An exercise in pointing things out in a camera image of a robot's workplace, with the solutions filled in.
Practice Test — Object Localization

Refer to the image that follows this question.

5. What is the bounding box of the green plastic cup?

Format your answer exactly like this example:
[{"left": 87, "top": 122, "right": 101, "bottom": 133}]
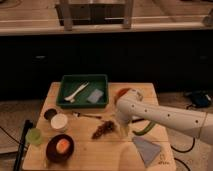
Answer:
[{"left": 26, "top": 128, "right": 42, "bottom": 146}]

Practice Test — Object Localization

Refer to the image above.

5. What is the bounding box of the black cable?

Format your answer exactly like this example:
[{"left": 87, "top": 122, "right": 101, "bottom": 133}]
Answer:
[{"left": 170, "top": 137, "right": 197, "bottom": 171}]

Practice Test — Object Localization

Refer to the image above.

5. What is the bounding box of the orange fruit on plate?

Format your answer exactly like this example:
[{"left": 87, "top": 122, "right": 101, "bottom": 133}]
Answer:
[{"left": 56, "top": 139, "right": 70, "bottom": 154}]

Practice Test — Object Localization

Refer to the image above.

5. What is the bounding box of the dark object right floor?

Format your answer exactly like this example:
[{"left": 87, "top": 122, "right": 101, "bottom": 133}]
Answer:
[{"left": 185, "top": 91, "right": 212, "bottom": 108}]

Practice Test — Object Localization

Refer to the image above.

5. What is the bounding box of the dark brown plate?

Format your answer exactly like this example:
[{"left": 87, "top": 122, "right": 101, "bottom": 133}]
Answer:
[{"left": 46, "top": 134, "right": 74, "bottom": 163}]

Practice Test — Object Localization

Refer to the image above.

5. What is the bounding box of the white round container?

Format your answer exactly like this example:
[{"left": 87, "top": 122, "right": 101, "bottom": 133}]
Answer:
[{"left": 50, "top": 114, "right": 68, "bottom": 132}]

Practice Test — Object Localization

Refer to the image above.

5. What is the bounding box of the orange bowl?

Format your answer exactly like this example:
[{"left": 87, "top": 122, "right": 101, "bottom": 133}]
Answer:
[{"left": 114, "top": 88, "right": 130, "bottom": 102}]

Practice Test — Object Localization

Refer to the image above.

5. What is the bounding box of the small dark cup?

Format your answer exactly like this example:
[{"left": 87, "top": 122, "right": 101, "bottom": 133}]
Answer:
[{"left": 44, "top": 108, "right": 57, "bottom": 121}]

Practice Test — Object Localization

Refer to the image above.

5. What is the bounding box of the black stand left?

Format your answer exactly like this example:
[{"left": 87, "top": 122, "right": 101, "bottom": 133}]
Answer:
[{"left": 13, "top": 120, "right": 33, "bottom": 171}]

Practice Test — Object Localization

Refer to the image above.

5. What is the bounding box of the metal fork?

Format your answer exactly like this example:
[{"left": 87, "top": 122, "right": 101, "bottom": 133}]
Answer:
[{"left": 72, "top": 112, "right": 102, "bottom": 119}]

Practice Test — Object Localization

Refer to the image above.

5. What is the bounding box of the white plastic fork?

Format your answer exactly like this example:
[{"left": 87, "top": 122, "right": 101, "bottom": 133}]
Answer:
[{"left": 64, "top": 82, "right": 89, "bottom": 102}]

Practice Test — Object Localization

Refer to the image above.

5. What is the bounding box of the brown chocolate cake slice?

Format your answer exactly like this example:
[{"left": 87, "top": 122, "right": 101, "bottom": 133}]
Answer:
[{"left": 131, "top": 118, "right": 145, "bottom": 123}]

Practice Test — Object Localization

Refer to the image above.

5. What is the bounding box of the grey sponge in tray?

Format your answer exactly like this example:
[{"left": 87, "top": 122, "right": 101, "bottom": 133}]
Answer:
[{"left": 87, "top": 89, "right": 103, "bottom": 104}]

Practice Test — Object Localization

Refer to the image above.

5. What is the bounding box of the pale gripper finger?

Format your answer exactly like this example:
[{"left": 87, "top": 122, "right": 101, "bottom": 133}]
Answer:
[{"left": 120, "top": 125, "right": 130, "bottom": 136}]

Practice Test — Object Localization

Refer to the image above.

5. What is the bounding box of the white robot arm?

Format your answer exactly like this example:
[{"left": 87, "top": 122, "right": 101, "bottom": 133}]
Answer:
[{"left": 115, "top": 89, "right": 213, "bottom": 145}]

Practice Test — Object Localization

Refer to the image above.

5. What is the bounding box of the green plastic tray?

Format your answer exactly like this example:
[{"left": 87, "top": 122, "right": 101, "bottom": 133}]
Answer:
[{"left": 56, "top": 74, "right": 109, "bottom": 109}]

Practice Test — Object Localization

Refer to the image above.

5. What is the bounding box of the wooden frame on counter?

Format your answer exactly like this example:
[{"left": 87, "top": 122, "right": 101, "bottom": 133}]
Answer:
[{"left": 55, "top": 0, "right": 134, "bottom": 31}]

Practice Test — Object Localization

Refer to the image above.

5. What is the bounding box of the grey folded cloth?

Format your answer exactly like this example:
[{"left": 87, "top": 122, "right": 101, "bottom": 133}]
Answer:
[{"left": 132, "top": 136, "right": 161, "bottom": 167}]

